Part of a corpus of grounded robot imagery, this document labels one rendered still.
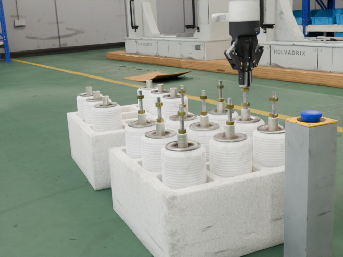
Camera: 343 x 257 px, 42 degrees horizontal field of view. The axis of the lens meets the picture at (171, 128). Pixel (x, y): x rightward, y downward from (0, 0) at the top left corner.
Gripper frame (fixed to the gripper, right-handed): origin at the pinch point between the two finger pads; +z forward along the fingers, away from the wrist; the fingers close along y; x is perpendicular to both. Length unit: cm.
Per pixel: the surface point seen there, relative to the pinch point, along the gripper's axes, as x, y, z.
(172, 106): 37.8, 7.1, 13.0
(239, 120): 0.4, -2.1, 10.4
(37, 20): 588, 209, -18
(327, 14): 292, 519, -3
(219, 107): 11.1, 2.0, 9.0
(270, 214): -16.8, -11.7, 27.6
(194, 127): 4.2, -14.1, 10.3
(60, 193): 50, -30, 35
